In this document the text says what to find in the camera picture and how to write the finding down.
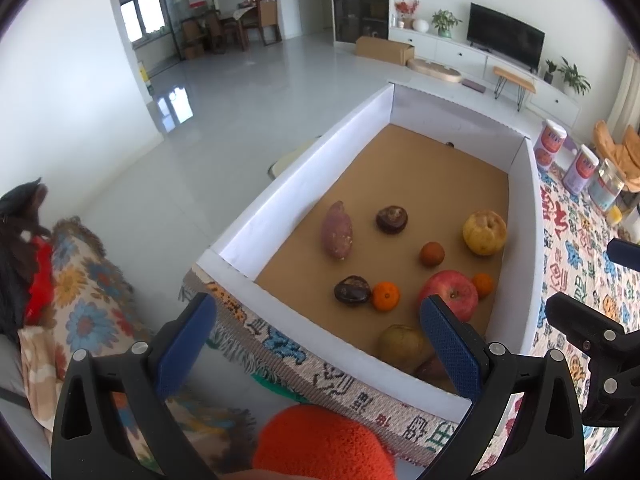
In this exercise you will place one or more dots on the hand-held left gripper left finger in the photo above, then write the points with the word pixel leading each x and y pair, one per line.
pixel 182 345

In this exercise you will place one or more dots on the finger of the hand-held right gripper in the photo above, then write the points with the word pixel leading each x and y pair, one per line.
pixel 600 340
pixel 625 252

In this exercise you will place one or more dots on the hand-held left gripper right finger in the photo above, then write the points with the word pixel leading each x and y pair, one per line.
pixel 452 350

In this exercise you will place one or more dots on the purple sweet potato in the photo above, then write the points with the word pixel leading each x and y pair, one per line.
pixel 430 369
pixel 337 230

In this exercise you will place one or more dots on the green-brown pear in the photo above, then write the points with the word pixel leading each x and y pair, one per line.
pixel 400 347

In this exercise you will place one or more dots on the red apple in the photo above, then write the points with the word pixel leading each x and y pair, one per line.
pixel 447 290

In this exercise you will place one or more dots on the orange tangerine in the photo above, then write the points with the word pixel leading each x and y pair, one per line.
pixel 386 296
pixel 483 285

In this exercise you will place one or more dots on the small brown round fruit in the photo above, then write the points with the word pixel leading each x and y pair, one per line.
pixel 432 254

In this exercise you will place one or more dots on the dark wrinkled fruit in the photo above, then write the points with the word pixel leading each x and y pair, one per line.
pixel 391 219
pixel 352 290

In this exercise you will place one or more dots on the wrinkled yellow apple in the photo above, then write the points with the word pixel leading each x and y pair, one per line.
pixel 485 232

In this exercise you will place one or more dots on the white cardboard box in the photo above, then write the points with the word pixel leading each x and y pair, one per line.
pixel 440 170

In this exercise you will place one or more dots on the clear jar with black lid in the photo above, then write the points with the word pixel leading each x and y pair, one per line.
pixel 634 222

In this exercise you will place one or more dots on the small yellow object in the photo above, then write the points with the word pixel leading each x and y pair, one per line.
pixel 615 216

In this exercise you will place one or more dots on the patterned woven tablecloth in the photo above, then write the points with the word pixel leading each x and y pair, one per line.
pixel 565 240

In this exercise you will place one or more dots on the glass jar with gold lid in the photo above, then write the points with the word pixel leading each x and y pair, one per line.
pixel 606 185

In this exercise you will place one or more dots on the right red-label can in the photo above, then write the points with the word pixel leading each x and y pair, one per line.
pixel 580 170

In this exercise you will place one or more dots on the red-label can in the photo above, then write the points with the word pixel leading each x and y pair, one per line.
pixel 550 145
pixel 580 170

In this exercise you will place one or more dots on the yellow lounge chair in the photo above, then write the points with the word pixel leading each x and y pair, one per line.
pixel 620 152

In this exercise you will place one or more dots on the left red-label can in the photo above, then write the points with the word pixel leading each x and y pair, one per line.
pixel 550 145

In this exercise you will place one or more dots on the red cloth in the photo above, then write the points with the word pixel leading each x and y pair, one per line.
pixel 42 280

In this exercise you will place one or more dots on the orange fuzzy clothing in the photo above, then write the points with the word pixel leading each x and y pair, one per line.
pixel 325 445

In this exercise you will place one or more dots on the white standing air conditioner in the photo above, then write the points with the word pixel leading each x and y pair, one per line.
pixel 632 90

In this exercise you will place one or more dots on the large leafy potted plant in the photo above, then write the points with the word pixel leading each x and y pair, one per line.
pixel 574 77

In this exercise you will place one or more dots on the black cloth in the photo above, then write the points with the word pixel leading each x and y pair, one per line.
pixel 17 240

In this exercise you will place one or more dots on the small potted plant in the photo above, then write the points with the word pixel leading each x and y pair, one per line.
pixel 550 71

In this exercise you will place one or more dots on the wooden hairpin-leg stool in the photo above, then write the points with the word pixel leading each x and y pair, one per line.
pixel 515 77

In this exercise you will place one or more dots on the black television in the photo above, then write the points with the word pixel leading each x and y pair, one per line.
pixel 505 35

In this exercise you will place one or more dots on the oval wooden tray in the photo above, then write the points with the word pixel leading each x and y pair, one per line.
pixel 435 70

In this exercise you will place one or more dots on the white television cabinet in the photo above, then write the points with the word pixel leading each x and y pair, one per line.
pixel 450 52

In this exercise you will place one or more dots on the potted green plant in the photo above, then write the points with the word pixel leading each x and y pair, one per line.
pixel 445 22

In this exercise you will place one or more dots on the round white vase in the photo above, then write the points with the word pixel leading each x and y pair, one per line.
pixel 420 25

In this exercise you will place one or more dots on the brown cardboard box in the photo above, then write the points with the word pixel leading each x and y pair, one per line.
pixel 382 51

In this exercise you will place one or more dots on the red flowers in vase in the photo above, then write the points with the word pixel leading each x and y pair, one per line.
pixel 405 10

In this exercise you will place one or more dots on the dining table with chairs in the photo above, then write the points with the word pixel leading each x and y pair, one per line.
pixel 240 22

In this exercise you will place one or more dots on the glass sliding door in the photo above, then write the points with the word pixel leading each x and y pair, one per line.
pixel 160 15

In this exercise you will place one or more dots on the dark glass display cabinet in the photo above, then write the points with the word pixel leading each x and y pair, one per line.
pixel 360 0

